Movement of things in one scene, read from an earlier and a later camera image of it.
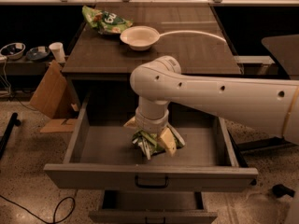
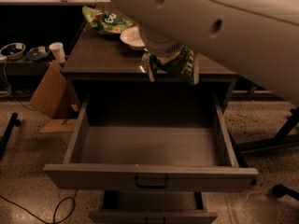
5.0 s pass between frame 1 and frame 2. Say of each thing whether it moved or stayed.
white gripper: moved
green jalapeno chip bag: moved
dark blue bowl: stayed
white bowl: stayed
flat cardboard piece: stayed
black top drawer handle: stayed
